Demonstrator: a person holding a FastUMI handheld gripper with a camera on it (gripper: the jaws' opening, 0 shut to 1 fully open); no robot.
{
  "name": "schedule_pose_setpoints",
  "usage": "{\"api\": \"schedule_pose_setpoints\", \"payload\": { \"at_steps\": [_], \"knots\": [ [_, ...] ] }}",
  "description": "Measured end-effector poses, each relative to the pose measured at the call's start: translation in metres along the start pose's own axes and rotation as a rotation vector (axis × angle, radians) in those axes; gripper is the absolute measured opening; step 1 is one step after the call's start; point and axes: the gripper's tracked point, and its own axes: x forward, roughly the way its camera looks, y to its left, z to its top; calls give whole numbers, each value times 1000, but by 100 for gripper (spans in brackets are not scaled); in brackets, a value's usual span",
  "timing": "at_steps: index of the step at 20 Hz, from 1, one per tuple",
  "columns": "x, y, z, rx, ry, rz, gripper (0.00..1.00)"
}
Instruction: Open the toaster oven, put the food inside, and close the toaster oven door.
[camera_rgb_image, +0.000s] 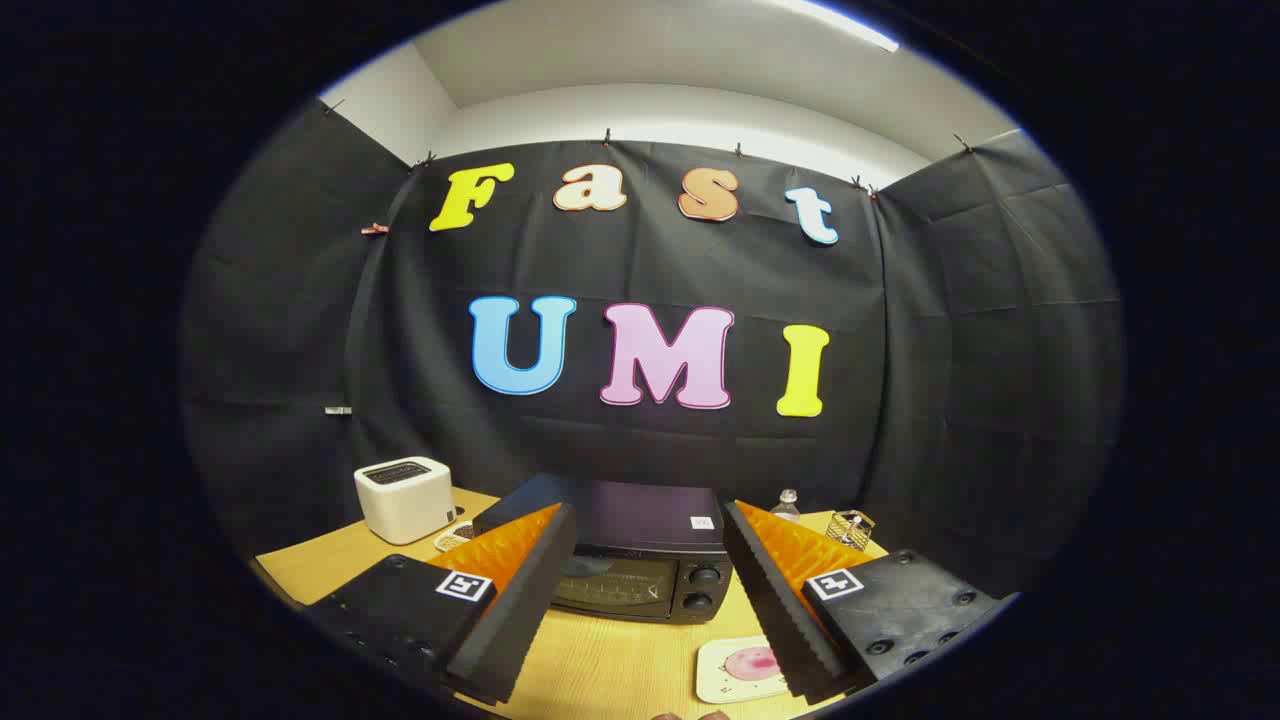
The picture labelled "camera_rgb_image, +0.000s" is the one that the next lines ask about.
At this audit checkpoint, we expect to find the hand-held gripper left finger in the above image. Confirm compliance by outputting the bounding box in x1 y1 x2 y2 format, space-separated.
303 502 579 705

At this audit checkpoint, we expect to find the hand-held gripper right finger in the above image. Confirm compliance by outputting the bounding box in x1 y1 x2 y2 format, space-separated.
722 499 1003 701

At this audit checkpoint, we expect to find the pink ham slice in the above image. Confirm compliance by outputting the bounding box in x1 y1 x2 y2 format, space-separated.
724 647 781 683

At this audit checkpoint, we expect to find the cream square plate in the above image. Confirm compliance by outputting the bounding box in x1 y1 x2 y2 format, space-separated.
695 636 791 705

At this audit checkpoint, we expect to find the black toaster oven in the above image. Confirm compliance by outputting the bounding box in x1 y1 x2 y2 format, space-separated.
472 473 736 625

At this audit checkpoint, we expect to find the white bread toaster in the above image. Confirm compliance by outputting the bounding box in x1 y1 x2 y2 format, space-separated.
353 457 459 546

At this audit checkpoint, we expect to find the wire basket holder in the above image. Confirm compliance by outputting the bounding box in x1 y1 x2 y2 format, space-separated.
827 509 876 552

